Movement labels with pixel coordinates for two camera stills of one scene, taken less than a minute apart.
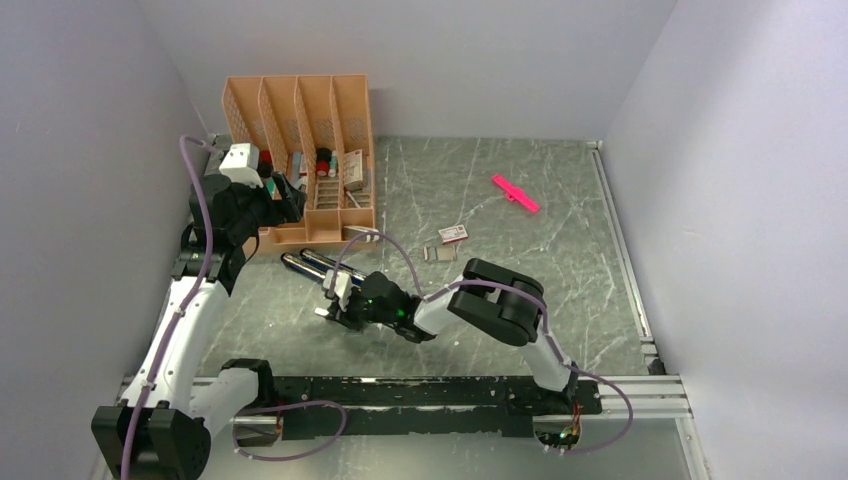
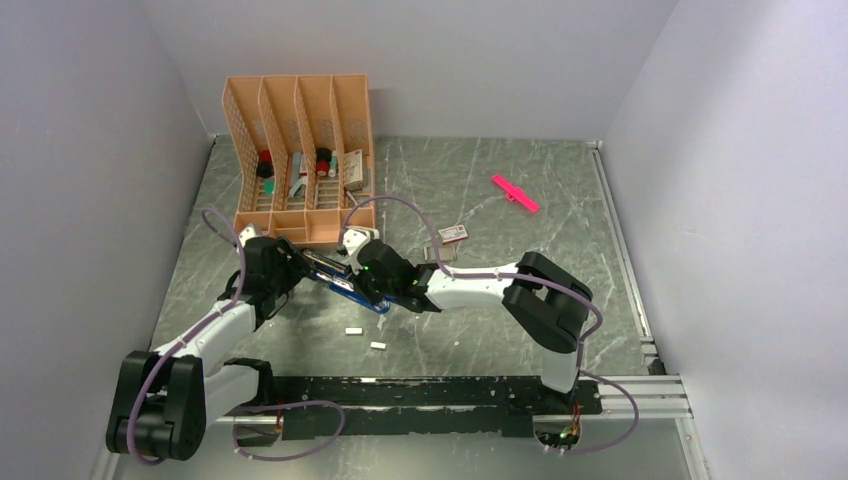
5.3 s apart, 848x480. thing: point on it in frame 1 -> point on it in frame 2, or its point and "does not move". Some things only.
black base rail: x=353 y=407 does not move
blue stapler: x=357 y=276 does not move
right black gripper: x=346 y=317 -> x=358 y=281
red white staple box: x=453 y=234 does not move
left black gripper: x=276 y=214 -> x=296 y=267
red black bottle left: x=265 y=163 does not move
